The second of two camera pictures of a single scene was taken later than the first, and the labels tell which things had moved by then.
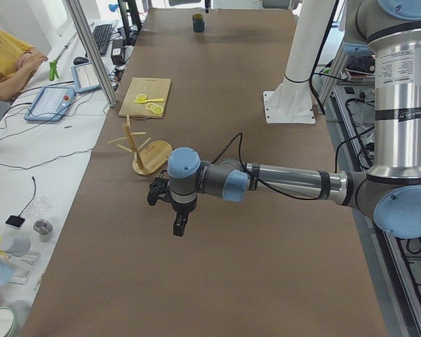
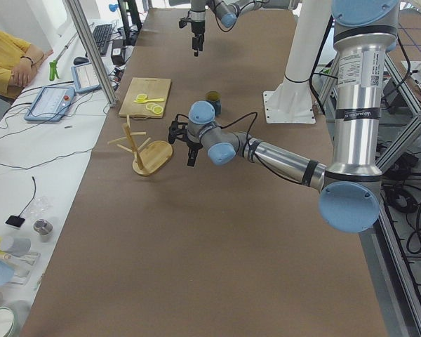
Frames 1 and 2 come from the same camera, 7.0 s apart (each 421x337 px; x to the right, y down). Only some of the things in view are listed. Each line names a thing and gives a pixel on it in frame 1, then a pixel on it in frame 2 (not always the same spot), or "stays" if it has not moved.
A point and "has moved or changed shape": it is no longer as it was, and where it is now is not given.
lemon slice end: (158, 110) stays
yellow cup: (141, 97) stays
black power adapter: (117, 52) stays
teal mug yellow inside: (198, 24) has moved or changed shape
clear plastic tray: (22, 266) stays
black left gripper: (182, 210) -> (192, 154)
